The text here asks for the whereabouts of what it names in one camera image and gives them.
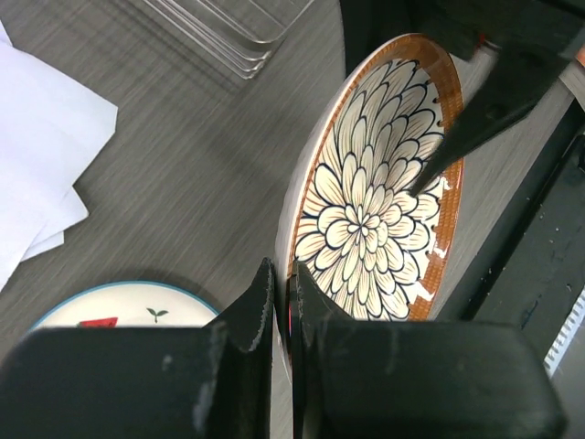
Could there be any white cloth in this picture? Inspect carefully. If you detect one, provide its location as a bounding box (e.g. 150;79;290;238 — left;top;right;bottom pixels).
1;32;118;284

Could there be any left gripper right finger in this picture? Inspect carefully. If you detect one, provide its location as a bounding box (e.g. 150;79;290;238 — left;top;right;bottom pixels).
288;263;567;438

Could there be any metal wire dish rack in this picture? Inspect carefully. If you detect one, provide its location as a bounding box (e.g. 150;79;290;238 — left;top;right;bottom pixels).
146;0;312;80

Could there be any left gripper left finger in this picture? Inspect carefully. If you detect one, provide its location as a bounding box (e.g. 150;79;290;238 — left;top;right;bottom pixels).
1;259;275;438

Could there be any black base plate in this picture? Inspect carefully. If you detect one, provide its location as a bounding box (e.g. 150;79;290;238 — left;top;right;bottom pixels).
437;102;584;358

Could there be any slotted cable duct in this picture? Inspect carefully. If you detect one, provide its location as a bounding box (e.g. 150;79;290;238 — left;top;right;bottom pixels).
544;290;585;377

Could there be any brown floral pattern plate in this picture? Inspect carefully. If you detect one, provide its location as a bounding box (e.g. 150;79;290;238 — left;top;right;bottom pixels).
275;34;463;353

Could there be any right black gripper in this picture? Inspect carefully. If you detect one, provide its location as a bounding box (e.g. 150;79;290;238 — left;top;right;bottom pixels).
339;1;584;196

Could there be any white watermelon pattern plate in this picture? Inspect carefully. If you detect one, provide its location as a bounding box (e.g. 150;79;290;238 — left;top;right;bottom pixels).
31;281;218;331

